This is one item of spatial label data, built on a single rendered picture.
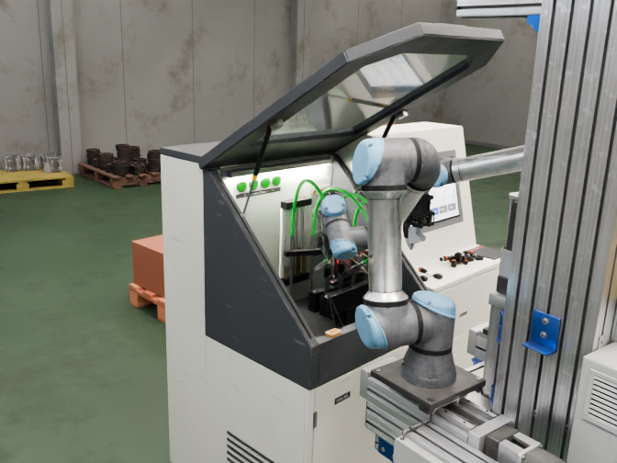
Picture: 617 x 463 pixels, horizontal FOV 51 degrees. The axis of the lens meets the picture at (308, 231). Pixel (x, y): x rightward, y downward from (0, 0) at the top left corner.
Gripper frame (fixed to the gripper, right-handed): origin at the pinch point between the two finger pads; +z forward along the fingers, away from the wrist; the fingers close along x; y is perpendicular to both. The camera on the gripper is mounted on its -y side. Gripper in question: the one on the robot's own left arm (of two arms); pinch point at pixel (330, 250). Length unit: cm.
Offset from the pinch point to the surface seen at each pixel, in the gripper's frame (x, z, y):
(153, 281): -97, 217, -117
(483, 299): 70, 68, 8
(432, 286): 41, 37, 8
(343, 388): -6.6, 24.4, 41.9
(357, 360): 0.7, 22.1, 34.3
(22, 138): -298, 532, -556
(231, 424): -50, 53, 37
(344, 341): -3.1, 11.1, 29.8
